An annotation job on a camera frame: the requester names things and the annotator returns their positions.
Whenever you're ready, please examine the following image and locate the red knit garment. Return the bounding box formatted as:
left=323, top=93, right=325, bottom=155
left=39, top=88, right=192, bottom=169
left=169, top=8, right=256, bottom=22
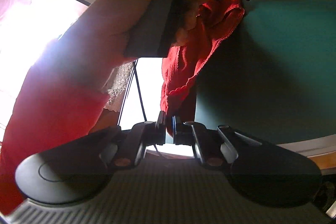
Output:
left=160, top=0, right=245, bottom=135

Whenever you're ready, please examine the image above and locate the person's left forearm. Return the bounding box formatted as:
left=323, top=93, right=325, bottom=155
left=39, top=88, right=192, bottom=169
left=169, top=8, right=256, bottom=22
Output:
left=58, top=0, right=151, bottom=62

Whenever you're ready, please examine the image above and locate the person's red shirt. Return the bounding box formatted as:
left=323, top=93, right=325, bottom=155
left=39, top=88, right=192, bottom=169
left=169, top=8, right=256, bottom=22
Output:
left=1, top=36, right=127, bottom=214

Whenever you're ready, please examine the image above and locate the green mat with metal frame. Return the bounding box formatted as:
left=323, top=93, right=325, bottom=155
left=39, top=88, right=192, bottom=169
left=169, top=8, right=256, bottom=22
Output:
left=195, top=0, right=335, bottom=156

